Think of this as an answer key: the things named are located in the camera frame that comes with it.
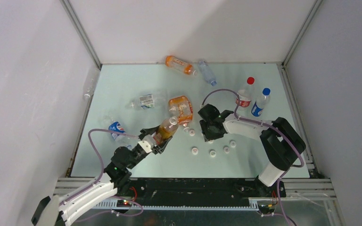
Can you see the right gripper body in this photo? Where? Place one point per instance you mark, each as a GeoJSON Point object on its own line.
{"type": "Point", "coordinates": [208, 132]}

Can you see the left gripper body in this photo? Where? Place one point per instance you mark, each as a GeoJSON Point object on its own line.
{"type": "Point", "coordinates": [136, 151]}

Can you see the red yellow label tea bottle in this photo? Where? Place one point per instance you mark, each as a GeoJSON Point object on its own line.
{"type": "Point", "coordinates": [166, 129]}

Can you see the Nongfu Spring red label bottle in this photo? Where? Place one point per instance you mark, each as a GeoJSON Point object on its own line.
{"type": "Point", "coordinates": [246, 95]}

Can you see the Pepsi bottle blue label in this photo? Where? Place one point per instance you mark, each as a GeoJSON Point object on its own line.
{"type": "Point", "coordinates": [259, 105]}

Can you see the red bottle cap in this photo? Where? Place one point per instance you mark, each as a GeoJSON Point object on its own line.
{"type": "Point", "coordinates": [250, 81]}

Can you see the blue bottle cap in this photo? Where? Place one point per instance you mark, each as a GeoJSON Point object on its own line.
{"type": "Point", "coordinates": [266, 91]}

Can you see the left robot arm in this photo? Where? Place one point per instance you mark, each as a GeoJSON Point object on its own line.
{"type": "Point", "coordinates": [113, 179]}

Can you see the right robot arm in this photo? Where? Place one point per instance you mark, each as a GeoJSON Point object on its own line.
{"type": "Point", "coordinates": [282, 144]}

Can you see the large orange label bottle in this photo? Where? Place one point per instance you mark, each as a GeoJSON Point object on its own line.
{"type": "Point", "coordinates": [181, 107]}

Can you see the Pepsi bottle lower left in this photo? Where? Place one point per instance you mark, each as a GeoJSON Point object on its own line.
{"type": "Point", "coordinates": [110, 124]}

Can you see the clear bluish water bottle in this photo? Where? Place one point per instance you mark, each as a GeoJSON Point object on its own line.
{"type": "Point", "coordinates": [207, 73]}

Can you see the slim orange label bottle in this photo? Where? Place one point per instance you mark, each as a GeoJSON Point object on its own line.
{"type": "Point", "coordinates": [180, 65]}

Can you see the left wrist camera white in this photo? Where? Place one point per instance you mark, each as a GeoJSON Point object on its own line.
{"type": "Point", "coordinates": [147, 143]}

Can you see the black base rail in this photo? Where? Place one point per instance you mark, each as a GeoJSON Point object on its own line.
{"type": "Point", "coordinates": [199, 192]}

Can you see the clear bottle by wall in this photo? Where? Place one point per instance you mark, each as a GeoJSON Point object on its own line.
{"type": "Point", "coordinates": [90, 83]}

